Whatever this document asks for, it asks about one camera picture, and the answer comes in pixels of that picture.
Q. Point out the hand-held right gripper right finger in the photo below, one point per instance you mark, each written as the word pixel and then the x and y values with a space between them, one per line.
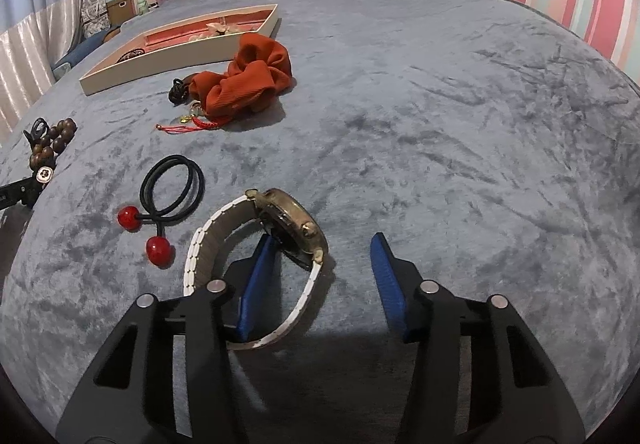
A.
pixel 387 279

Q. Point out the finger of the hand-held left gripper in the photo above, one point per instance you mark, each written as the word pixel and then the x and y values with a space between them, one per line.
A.
pixel 20 191

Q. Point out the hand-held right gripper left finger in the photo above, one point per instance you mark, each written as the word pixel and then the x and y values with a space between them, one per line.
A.
pixel 255 284

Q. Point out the red hair clip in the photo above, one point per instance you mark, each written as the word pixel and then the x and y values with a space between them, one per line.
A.
pixel 200 125

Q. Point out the dark brown hair clip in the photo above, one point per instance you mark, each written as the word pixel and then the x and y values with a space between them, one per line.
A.
pixel 177 94

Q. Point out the brick-pattern tray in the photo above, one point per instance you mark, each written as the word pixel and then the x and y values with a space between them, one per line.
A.
pixel 165 66

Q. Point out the orange fabric scrunchie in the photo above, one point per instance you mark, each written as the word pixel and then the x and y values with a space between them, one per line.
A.
pixel 255 69

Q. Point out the shiny pale curtain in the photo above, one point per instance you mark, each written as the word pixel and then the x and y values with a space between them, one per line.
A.
pixel 30 59

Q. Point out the grey plush blanket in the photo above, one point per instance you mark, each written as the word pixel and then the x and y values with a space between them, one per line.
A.
pixel 425 149

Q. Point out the blue cloth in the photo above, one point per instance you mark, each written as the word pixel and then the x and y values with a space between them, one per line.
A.
pixel 80 54

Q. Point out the brown wooden furniture piece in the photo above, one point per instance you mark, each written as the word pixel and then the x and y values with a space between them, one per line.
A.
pixel 111 34

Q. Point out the patterned storage box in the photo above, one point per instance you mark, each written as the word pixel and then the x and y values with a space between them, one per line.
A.
pixel 94 19

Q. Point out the pale green figurine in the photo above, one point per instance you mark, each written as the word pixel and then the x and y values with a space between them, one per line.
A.
pixel 142 4

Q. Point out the cream flower hair accessory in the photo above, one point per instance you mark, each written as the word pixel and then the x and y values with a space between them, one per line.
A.
pixel 216 26

